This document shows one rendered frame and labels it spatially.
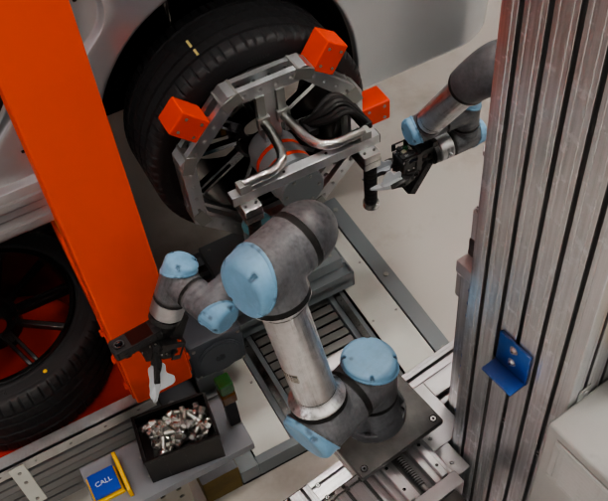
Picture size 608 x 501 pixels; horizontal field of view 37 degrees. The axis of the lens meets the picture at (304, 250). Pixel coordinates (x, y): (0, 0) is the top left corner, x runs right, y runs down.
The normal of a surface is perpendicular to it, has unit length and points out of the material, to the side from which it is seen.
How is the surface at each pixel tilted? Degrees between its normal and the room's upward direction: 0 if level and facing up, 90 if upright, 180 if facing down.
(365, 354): 7
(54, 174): 90
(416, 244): 0
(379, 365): 7
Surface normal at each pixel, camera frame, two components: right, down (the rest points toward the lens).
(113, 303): 0.48, 0.66
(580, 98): -0.81, 0.49
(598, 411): -0.07, -0.63
